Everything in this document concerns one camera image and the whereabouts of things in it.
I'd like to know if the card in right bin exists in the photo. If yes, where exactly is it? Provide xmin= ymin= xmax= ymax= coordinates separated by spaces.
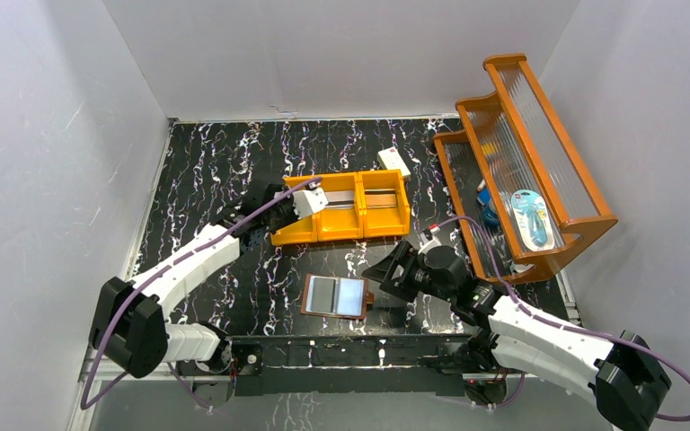
xmin=364 ymin=189 xmax=399 ymax=209

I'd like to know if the middle orange bin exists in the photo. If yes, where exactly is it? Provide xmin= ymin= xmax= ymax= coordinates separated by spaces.
xmin=318 ymin=172 xmax=366 ymax=242

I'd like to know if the brown leather card holder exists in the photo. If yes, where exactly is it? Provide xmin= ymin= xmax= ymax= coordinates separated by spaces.
xmin=300 ymin=274 xmax=375 ymax=320

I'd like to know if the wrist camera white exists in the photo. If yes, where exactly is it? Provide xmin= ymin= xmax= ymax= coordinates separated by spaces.
xmin=292 ymin=188 xmax=329 ymax=220
xmin=419 ymin=224 xmax=442 ymax=254

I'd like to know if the aluminium frame rail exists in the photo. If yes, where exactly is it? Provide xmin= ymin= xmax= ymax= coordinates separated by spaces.
xmin=76 ymin=336 xmax=620 ymax=383

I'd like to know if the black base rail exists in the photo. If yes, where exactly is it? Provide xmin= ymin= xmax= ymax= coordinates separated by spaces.
xmin=175 ymin=334 xmax=531 ymax=399

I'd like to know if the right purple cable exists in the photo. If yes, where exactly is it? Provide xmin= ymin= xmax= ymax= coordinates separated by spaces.
xmin=434 ymin=215 xmax=690 ymax=424

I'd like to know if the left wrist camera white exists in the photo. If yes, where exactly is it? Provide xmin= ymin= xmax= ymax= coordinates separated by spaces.
xmin=292 ymin=188 xmax=329 ymax=220

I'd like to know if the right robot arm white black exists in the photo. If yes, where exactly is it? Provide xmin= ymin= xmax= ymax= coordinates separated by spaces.
xmin=362 ymin=241 xmax=671 ymax=430

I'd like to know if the silver card in middle bin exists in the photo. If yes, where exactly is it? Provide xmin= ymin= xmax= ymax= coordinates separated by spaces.
xmin=325 ymin=190 xmax=357 ymax=210

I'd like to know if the orange wooden shelf rack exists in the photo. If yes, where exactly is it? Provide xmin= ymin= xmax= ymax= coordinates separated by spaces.
xmin=433 ymin=53 xmax=617 ymax=284

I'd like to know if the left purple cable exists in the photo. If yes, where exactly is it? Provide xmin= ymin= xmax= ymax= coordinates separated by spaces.
xmin=80 ymin=175 xmax=325 ymax=411

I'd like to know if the blue packaged item on shelf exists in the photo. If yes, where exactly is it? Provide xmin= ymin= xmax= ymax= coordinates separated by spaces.
xmin=510 ymin=189 xmax=555 ymax=251

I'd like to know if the white small box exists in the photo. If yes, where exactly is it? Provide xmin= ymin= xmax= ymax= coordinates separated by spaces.
xmin=377 ymin=147 xmax=411 ymax=180

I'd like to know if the right orange bin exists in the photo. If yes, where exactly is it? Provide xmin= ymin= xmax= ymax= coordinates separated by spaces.
xmin=358 ymin=170 xmax=411 ymax=238

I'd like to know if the orange bin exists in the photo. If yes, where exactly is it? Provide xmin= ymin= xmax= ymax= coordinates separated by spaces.
xmin=358 ymin=170 xmax=411 ymax=238
xmin=318 ymin=172 xmax=366 ymax=242
xmin=270 ymin=176 xmax=322 ymax=246

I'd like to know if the left orange bin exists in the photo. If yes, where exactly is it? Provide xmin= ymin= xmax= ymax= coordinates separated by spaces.
xmin=270 ymin=176 xmax=322 ymax=246

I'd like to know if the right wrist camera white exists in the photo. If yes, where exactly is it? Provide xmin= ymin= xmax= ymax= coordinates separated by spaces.
xmin=419 ymin=224 xmax=442 ymax=254

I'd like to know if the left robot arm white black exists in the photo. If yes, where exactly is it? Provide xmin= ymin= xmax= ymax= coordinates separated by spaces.
xmin=89 ymin=182 xmax=327 ymax=378

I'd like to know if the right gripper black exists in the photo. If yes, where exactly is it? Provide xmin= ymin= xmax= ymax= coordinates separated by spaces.
xmin=362 ymin=240 xmax=455 ymax=303

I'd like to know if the purple cable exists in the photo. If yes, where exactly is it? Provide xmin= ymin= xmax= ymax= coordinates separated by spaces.
xmin=80 ymin=175 xmax=325 ymax=411
xmin=434 ymin=215 xmax=690 ymax=424

